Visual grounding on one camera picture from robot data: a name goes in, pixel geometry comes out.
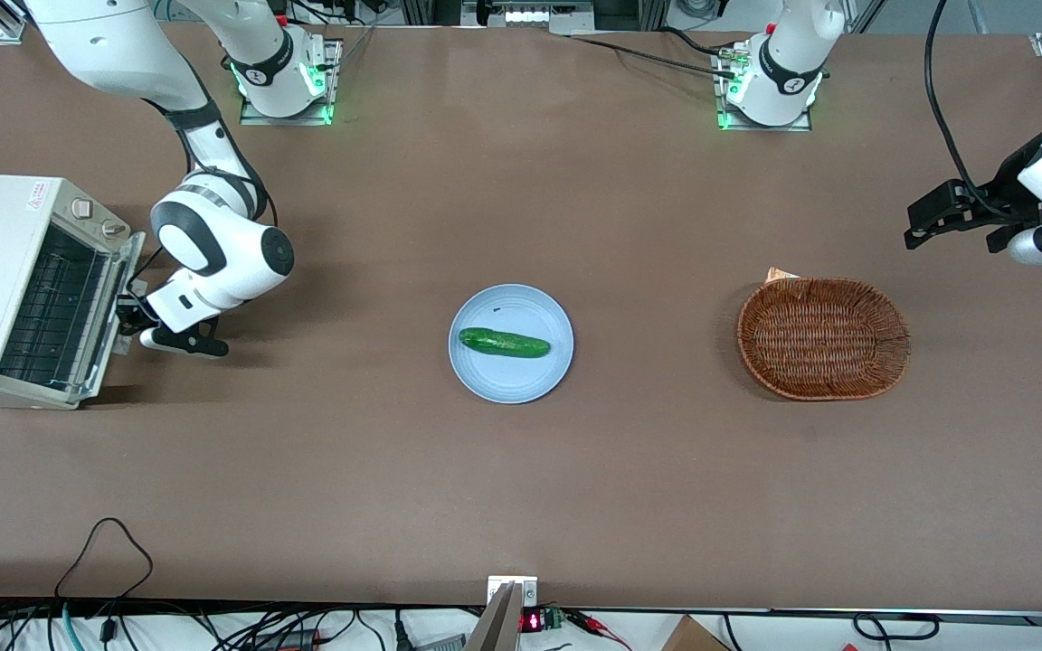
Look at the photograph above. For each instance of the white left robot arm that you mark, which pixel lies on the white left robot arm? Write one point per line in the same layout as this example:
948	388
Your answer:
783	72

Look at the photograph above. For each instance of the large white oven knob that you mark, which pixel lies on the large white oven knob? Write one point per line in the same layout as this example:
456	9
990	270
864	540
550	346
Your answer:
80	208

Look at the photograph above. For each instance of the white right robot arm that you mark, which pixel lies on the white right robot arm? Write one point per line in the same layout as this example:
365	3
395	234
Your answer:
222	249

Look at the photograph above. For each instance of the small silver oven knob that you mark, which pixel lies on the small silver oven knob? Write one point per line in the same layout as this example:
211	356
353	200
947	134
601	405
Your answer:
111	229

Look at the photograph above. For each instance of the grey aluminium bar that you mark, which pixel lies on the grey aluminium bar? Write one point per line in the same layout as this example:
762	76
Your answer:
494	624

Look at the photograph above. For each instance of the silver metal bracket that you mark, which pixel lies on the silver metal bracket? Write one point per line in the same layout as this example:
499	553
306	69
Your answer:
528	588

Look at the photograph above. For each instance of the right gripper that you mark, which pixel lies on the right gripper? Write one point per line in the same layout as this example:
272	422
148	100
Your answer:
131	313

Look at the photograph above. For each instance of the red digit display module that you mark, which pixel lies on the red digit display module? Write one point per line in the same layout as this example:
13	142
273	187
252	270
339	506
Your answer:
532	621

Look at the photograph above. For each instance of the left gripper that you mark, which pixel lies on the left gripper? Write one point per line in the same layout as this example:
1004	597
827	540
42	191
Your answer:
1002	191

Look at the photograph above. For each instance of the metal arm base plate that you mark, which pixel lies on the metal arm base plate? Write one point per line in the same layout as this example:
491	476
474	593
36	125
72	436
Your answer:
333	81
720	90

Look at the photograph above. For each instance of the green cucumber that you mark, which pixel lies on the green cucumber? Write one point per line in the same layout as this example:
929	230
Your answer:
503	343

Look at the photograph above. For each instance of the light blue plate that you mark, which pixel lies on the light blue plate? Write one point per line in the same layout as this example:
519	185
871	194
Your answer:
521	380

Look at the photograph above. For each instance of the tan cardboard piece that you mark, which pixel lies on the tan cardboard piece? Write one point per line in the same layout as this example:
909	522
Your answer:
781	274

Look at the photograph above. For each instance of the brown cardboard box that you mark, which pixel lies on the brown cardboard box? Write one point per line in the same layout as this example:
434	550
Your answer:
693	637

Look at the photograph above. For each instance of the red black test leads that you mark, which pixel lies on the red black test leads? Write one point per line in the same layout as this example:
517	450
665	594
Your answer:
598	628

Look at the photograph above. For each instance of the silver lit fixture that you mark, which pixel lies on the silver lit fixture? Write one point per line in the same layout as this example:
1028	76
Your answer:
530	14

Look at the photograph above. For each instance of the red warning sticker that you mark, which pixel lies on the red warning sticker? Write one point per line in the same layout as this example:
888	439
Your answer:
37	193

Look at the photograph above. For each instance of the brown wicker basket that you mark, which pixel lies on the brown wicker basket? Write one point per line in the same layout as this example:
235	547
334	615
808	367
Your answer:
824	339

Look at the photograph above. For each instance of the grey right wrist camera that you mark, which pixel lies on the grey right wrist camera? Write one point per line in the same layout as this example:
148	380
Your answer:
182	344

